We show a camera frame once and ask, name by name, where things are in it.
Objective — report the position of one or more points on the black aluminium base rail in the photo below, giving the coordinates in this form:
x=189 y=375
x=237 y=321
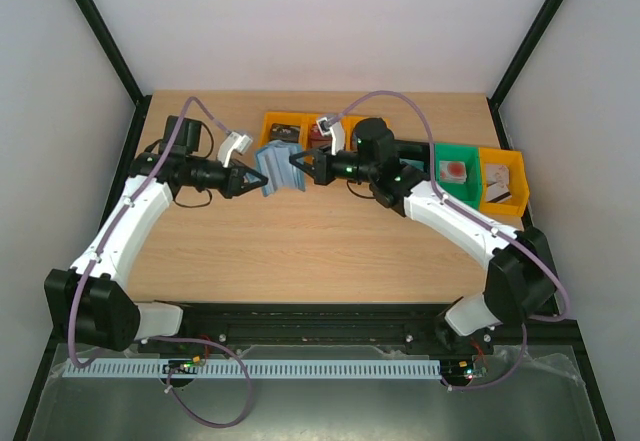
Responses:
x=410 y=328

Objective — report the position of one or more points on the far right orange bin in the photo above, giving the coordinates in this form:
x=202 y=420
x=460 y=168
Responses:
x=518 y=185

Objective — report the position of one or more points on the left black frame post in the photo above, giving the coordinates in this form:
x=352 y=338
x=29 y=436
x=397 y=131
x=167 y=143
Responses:
x=107 y=42

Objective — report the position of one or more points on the green bin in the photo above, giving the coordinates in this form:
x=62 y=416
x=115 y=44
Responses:
x=471 y=191

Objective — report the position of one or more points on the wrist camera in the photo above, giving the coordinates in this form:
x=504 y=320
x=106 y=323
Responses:
x=235 y=142
x=331 y=125

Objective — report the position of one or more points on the orange bin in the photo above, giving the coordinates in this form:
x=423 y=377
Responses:
x=518 y=185
x=291 y=118
x=349 y=123
x=311 y=120

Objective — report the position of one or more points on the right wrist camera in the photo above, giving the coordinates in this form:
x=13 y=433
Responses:
x=331 y=125

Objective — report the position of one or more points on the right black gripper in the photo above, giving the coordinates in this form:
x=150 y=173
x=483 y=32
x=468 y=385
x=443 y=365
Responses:
x=323 y=165

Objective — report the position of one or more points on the white pink credit card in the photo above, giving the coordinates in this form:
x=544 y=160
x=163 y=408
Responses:
x=497 y=193

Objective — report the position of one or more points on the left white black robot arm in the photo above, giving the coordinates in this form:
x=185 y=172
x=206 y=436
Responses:
x=88 y=302

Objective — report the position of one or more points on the right black frame post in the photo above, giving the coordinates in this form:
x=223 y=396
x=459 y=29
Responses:
x=533 y=36

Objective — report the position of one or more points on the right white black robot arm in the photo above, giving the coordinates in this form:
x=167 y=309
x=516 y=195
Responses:
x=520 y=275

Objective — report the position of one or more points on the teal leather card holder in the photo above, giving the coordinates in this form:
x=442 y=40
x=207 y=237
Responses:
x=272 y=161

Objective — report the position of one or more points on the white pink card stack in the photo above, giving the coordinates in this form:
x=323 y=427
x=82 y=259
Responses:
x=495 y=172

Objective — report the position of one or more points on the teal card stack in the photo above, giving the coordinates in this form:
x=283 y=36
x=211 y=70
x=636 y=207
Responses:
x=415 y=165

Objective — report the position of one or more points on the black frame post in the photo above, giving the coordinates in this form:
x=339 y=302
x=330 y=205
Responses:
x=533 y=36
x=107 y=42

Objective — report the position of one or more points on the red white card stack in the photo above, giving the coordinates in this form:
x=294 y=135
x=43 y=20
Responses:
x=453 y=172

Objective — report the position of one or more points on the black card stack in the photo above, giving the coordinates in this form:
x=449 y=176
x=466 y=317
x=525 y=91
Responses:
x=284 y=132

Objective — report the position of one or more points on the black bin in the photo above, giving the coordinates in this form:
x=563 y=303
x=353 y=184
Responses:
x=414 y=150

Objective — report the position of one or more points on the light blue cable duct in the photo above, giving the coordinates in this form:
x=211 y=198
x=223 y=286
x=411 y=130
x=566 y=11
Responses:
x=259 y=369

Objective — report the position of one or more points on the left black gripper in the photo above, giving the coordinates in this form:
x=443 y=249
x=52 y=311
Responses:
x=236 y=179

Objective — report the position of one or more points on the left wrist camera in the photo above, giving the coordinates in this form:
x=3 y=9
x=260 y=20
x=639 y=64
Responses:
x=235 y=142

